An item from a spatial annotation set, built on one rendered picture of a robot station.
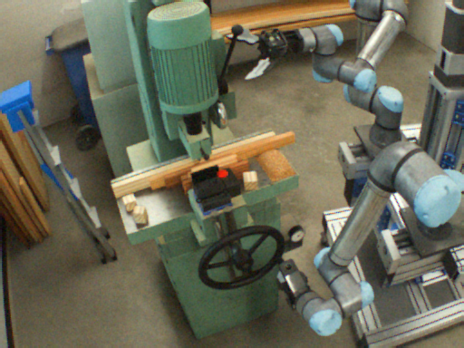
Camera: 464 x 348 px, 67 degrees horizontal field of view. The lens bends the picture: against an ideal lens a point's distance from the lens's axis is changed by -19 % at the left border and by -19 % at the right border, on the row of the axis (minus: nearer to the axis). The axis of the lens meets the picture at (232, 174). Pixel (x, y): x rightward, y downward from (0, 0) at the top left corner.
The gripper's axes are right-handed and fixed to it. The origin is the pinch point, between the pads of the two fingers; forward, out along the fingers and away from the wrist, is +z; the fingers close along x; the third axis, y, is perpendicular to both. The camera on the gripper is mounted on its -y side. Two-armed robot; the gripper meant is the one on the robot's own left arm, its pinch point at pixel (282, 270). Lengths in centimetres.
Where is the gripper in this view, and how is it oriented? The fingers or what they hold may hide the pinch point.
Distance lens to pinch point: 134.8
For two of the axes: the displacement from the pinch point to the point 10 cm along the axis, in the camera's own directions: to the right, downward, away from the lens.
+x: 9.2, -3.6, 1.6
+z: -2.4, -1.9, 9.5
